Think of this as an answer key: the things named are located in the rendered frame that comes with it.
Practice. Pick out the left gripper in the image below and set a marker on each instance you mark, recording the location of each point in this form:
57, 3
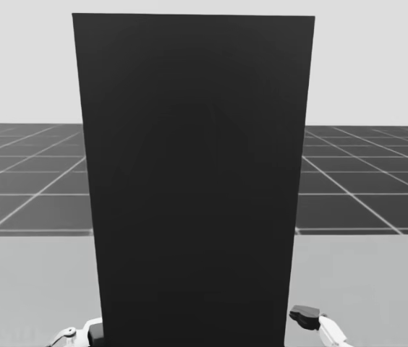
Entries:
94, 330

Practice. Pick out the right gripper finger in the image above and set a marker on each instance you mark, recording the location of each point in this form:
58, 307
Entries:
307, 317

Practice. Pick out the black screen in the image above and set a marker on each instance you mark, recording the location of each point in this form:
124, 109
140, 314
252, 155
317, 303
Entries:
196, 180

